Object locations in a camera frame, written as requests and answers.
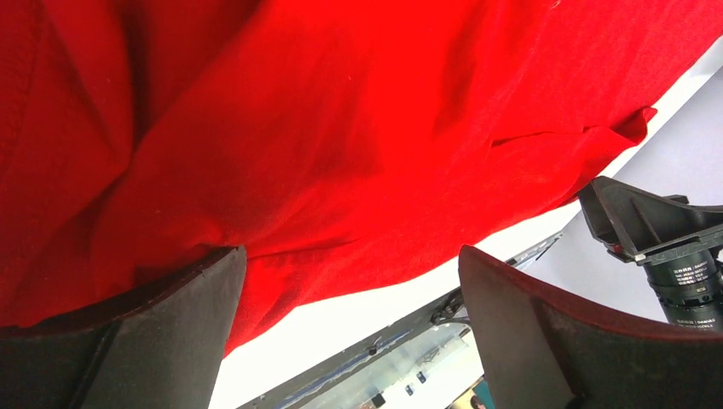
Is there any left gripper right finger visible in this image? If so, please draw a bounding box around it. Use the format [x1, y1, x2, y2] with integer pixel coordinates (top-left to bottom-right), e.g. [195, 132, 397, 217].
[459, 245, 722, 408]

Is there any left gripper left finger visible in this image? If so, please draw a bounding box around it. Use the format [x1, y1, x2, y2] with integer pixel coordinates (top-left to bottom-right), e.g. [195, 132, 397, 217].
[1, 247, 246, 408]

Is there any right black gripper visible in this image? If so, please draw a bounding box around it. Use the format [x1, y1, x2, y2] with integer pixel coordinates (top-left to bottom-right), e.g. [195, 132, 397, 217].
[578, 176, 722, 266]

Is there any red t-shirt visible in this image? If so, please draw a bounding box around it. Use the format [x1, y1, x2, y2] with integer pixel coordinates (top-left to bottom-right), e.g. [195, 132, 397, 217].
[1, 1, 722, 349]

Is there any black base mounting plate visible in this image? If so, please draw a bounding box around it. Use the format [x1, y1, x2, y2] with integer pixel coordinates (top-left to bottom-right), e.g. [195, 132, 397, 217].
[240, 231, 566, 409]

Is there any aluminium frame rail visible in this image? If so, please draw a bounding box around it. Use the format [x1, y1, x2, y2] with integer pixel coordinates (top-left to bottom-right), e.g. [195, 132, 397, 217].
[293, 324, 487, 409]

